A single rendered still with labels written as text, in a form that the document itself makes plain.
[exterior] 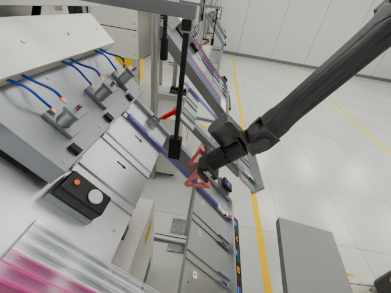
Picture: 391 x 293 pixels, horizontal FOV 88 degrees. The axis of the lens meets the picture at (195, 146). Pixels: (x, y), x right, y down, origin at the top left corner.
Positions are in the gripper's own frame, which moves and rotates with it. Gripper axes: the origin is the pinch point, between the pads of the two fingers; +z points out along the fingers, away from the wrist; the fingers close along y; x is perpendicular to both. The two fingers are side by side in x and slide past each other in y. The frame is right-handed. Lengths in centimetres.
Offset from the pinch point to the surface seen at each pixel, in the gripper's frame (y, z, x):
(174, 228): -36, 68, 58
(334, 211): -81, -27, 158
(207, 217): 7.6, 1.8, 13.1
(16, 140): 28.4, -3.7, -34.5
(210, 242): 14.6, 1.9, 15.7
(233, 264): 17.1, 0.1, 25.1
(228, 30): -748, -14, 36
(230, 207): -4.3, 0.3, 25.1
